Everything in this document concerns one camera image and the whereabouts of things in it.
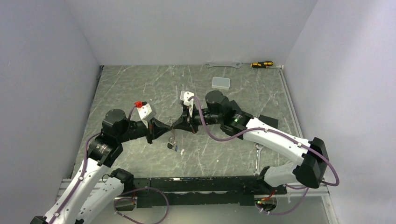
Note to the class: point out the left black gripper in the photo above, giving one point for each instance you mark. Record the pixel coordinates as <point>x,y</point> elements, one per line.
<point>158,128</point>

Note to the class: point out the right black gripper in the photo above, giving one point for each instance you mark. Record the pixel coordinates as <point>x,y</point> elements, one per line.
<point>184,123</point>

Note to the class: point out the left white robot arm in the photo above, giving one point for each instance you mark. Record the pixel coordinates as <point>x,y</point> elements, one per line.
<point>101,151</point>

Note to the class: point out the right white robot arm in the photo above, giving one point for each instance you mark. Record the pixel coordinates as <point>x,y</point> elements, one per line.
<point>309,158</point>

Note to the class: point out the grey plastic box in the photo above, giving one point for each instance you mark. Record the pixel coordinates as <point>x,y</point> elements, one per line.
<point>221,83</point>

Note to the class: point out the silver open-end wrench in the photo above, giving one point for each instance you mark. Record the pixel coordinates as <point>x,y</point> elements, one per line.
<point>231,65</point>

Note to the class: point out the black rectangular device box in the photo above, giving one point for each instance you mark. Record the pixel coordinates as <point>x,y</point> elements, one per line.
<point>269,121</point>

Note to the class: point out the yellow black screwdriver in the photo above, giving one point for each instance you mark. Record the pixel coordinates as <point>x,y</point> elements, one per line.
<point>260,65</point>

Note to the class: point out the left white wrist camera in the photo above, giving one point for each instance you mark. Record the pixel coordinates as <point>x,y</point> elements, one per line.
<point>145,110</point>

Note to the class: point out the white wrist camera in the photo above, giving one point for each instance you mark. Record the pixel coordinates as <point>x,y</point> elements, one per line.
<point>188,101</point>
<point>145,110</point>

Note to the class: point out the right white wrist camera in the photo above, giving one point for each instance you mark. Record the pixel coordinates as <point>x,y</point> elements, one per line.
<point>188,101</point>

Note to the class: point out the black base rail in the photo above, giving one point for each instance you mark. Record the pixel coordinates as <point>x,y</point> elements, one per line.
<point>241,190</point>

